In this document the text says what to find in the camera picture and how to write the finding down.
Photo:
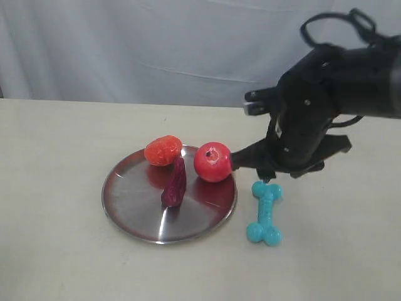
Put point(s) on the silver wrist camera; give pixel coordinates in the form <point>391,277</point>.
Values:
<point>255,103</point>

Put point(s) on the turquoise toy bone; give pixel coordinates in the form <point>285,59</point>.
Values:
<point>263,229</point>

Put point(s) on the round stainless steel plate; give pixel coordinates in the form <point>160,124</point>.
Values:
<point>131,198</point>

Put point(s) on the red toy apple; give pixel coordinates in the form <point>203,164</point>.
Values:
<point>212,162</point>

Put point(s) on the white backdrop cloth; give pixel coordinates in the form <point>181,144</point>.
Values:
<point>158,52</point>

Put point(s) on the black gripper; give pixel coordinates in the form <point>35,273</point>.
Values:
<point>294,145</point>

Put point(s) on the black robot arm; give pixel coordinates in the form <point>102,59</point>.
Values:
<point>330,87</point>

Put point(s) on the orange-red toy strawberry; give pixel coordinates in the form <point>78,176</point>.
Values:
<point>163,151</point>

